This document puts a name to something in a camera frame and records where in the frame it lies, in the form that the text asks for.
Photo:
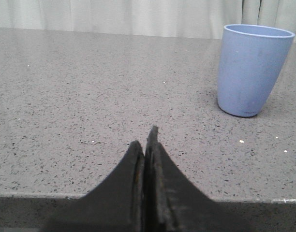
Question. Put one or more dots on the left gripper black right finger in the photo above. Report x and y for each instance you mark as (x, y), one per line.
(174, 204)

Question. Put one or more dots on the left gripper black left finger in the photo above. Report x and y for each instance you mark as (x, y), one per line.
(115, 205)

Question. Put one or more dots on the blue plastic cup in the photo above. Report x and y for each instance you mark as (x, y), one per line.
(251, 60)

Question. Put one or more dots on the pale grey curtain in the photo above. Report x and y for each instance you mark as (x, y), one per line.
(167, 18)

